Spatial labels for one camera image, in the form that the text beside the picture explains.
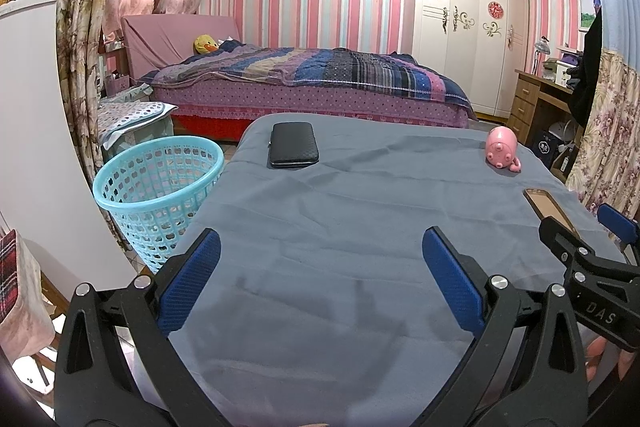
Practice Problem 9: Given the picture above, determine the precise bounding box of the pink bed headboard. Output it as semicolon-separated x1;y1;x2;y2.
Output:
121;13;246;82

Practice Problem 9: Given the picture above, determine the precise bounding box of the white dotted cushion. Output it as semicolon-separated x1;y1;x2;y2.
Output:
97;101;178;142

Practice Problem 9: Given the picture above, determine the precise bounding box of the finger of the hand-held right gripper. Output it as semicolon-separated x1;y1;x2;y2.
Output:
597;203;640;267
539;217;640;289

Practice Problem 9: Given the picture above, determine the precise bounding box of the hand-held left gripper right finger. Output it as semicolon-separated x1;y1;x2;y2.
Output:
421;227;588;427

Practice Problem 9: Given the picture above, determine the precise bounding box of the wooden desk with drawers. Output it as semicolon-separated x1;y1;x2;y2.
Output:
514;69;576;142

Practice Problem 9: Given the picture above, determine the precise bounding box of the green covered storage box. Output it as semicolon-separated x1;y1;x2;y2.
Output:
100;122;173;158

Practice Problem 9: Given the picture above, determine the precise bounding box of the person's right hand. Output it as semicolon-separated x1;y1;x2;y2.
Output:
585;338;638;380

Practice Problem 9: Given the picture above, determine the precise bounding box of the grey-blue table cloth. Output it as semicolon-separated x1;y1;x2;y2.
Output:
125;113;626;427

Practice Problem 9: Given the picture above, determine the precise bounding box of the black phone wallet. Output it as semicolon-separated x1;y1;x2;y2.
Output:
268;122;320;170

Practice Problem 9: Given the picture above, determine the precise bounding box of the black hanging jacket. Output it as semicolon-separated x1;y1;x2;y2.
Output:
570;7;606;128

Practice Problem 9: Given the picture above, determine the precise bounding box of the white wardrobe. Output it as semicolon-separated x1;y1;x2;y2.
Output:
402;0;528;120

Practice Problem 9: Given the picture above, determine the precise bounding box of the pink pig cup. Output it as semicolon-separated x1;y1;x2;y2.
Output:
485;126;523;175

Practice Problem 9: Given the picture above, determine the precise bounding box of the pink draped cloth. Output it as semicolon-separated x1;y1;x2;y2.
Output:
0;229;56;348

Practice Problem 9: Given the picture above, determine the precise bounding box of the wall poster with figure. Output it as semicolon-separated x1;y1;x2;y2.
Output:
580;0;603;30

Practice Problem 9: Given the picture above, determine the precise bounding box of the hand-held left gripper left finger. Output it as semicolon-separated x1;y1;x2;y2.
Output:
54;228;236;427

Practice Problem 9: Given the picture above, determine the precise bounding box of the light blue plastic basket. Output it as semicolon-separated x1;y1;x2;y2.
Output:
93;136;225;275

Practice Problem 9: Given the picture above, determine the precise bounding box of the silver desk lamp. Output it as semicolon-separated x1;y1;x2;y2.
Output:
532;38;551;78

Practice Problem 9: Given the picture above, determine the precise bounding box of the smartphone with gold case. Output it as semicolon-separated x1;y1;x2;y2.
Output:
522;188;583;240

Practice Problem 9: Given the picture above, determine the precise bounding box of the white refrigerator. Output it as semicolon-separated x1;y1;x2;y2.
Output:
0;0;138;303

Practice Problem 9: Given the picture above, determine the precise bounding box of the wooden chair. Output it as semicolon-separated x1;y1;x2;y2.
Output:
10;267;71;388

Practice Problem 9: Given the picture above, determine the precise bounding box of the white desktop box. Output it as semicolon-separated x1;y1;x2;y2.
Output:
542;59;576;85

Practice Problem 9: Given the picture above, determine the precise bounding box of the blue floral curtain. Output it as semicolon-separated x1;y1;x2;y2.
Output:
565;0;640;218
30;0;131;168

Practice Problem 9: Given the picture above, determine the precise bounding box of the striped patchwork blanket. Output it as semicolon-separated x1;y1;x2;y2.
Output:
140;46;473;108

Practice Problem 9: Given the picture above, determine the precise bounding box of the bed with purple dotted sheet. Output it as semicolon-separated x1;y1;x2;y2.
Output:
150;47;476;142

